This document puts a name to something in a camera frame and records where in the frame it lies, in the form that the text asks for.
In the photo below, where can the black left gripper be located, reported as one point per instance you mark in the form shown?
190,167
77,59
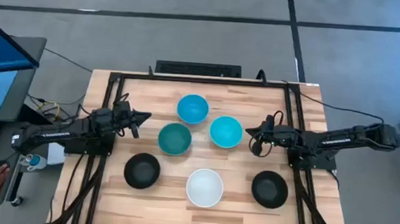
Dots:
123,115

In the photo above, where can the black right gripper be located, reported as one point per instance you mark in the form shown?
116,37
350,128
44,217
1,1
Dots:
277,135

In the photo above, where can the light cyan bowl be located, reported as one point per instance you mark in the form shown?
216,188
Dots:
226,131

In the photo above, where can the teal green bowl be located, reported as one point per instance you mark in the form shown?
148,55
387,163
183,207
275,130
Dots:
175,138

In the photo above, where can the black bowl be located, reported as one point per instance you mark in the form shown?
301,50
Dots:
142,170
269,189

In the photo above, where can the blue bowl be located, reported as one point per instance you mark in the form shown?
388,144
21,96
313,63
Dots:
193,108

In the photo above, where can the white bowl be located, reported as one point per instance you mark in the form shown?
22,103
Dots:
204,187

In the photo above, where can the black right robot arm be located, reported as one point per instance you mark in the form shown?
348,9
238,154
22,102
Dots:
339,141

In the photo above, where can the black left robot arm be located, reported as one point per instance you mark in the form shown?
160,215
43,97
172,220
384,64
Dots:
53,134

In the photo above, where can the black keyboard on floor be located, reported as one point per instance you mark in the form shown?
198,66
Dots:
198,69

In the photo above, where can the white box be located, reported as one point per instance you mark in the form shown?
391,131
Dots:
56,153

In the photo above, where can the white bottle with blue cap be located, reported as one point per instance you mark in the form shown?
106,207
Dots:
36,161

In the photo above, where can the grey framed monitor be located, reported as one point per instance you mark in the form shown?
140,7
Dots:
26,78

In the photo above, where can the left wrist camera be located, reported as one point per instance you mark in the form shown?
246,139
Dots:
135,131

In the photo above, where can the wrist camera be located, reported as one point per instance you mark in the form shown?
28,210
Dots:
135,131
256,148

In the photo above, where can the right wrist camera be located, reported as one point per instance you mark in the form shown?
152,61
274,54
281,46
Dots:
256,148

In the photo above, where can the black aluminium table frame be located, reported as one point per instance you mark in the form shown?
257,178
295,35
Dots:
205,80

